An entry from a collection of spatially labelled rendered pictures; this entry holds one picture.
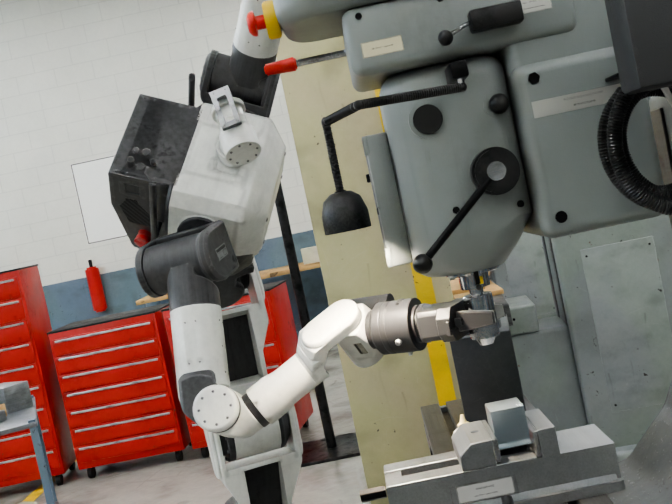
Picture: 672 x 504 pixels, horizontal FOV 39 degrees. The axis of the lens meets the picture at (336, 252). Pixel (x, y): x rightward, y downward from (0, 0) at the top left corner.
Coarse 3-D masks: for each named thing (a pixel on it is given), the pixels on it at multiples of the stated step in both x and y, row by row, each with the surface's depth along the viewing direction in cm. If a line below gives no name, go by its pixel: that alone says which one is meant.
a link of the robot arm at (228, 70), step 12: (216, 60) 191; (228, 60) 192; (240, 60) 187; (252, 60) 186; (264, 60) 187; (216, 72) 190; (228, 72) 190; (240, 72) 189; (252, 72) 188; (264, 72) 189; (216, 84) 191; (228, 84) 191; (240, 84) 191; (252, 84) 190; (264, 84) 191; (240, 96) 192; (252, 96) 192
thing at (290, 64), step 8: (312, 56) 161; (320, 56) 161; (328, 56) 161; (336, 56) 161; (344, 56) 161; (272, 64) 161; (280, 64) 160; (288, 64) 160; (296, 64) 161; (304, 64) 161; (272, 72) 161; (280, 72) 161
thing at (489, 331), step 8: (464, 304) 153; (472, 304) 151; (480, 304) 151; (488, 304) 151; (496, 320) 152; (480, 328) 151; (488, 328) 151; (496, 328) 152; (472, 336) 152; (480, 336) 151; (488, 336) 151
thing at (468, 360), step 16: (464, 336) 189; (496, 336) 187; (464, 352) 188; (480, 352) 188; (496, 352) 187; (512, 352) 187; (464, 368) 188; (480, 368) 188; (496, 368) 187; (512, 368) 187; (464, 384) 189; (480, 384) 188; (496, 384) 188; (512, 384) 187; (464, 400) 189; (480, 400) 188; (496, 400) 188; (480, 416) 189
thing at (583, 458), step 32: (544, 416) 148; (512, 448) 150; (544, 448) 141; (576, 448) 143; (608, 448) 142; (416, 480) 143; (448, 480) 142; (480, 480) 142; (512, 480) 142; (544, 480) 142; (576, 480) 142; (608, 480) 141
